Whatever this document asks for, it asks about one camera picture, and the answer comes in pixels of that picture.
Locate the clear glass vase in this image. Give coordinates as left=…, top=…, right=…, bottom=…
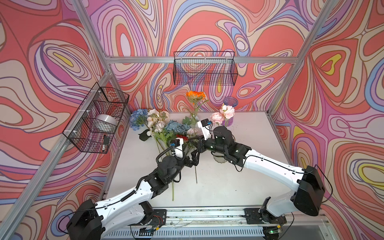
left=212, top=152, right=228, bottom=164

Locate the lilac pink hydrangea stem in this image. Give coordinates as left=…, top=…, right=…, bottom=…
left=187, top=128, right=198, bottom=137

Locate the black wire basket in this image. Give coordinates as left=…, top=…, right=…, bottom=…
left=63, top=83, right=130, bottom=154
left=173, top=50, right=239, bottom=86

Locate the red gerbera flower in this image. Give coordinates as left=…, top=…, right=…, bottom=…
left=172, top=135, right=188, bottom=201

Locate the white tape roll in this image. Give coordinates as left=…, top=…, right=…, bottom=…
left=95, top=114, right=118, bottom=134

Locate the pink peony flower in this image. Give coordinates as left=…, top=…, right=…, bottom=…
left=210, top=105, right=235, bottom=127

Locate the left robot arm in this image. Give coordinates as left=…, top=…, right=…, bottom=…
left=66, top=147, right=200, bottom=240

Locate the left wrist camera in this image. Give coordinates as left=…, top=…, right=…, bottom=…
left=170, top=138, right=184, bottom=159

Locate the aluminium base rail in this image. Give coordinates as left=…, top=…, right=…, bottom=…
left=101, top=207, right=336, bottom=240

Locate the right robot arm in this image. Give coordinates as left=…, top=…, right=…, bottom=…
left=197, top=126, right=325, bottom=224

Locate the purple glass vase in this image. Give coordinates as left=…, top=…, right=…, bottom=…
left=224, top=97, right=239, bottom=127

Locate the blue hydrangea flower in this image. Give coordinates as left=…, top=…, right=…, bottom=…
left=129, top=109, right=148, bottom=131

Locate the cream white flower spray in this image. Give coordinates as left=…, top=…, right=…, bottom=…
left=147, top=109, right=170, bottom=152

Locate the black wire basket back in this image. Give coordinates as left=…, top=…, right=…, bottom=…
left=173, top=50, right=239, bottom=86

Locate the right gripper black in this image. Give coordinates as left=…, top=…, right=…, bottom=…
left=188, top=134, right=227, bottom=155

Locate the orange gerbera flower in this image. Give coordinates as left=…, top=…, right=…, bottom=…
left=181, top=90, right=210, bottom=184

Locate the black wire basket left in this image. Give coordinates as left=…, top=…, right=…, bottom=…
left=63, top=83, right=130, bottom=154

